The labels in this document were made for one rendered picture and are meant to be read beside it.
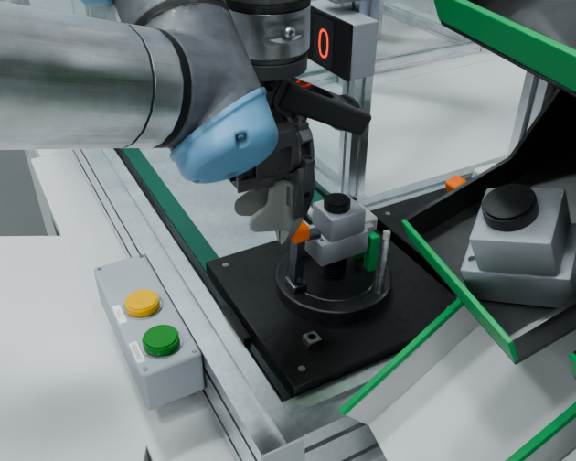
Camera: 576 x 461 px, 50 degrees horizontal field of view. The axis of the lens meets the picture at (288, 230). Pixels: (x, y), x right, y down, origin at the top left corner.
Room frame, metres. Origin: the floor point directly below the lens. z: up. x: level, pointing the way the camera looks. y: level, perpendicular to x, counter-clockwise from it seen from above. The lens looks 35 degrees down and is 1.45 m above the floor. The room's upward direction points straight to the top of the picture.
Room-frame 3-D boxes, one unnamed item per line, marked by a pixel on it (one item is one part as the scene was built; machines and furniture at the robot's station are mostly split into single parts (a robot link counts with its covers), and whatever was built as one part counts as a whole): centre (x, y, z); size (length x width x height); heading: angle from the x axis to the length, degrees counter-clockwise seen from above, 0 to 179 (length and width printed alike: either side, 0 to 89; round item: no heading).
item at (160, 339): (0.49, 0.14, 0.96); 0.04 x 0.04 x 0.02
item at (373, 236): (0.59, -0.10, 1.01); 0.01 x 0.01 x 0.05; 28
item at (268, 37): (0.54, 0.02, 1.29); 0.08 x 0.08 x 0.05
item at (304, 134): (0.54, 0.02, 1.21); 0.09 x 0.08 x 0.12; 118
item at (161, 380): (0.55, 0.17, 0.93); 0.21 x 0.07 x 0.06; 28
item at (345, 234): (0.59, -0.06, 1.06); 0.08 x 0.04 x 0.07; 118
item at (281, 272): (0.58, -0.06, 0.98); 0.14 x 0.14 x 0.02
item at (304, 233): (0.56, -0.02, 1.04); 0.04 x 0.02 x 0.08; 118
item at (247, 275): (0.58, -0.06, 0.96); 0.24 x 0.24 x 0.02; 28
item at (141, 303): (0.55, 0.17, 0.96); 0.04 x 0.04 x 0.02
